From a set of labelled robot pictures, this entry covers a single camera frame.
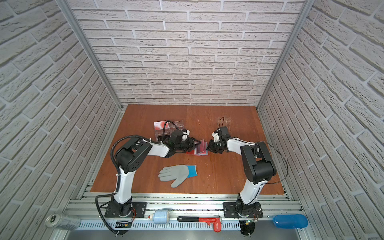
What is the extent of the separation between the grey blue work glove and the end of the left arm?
0.33ft

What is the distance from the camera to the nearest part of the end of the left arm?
80cm

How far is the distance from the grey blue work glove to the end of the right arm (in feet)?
0.54

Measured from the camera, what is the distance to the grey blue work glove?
0.84m

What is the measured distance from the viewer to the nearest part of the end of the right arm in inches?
29.1
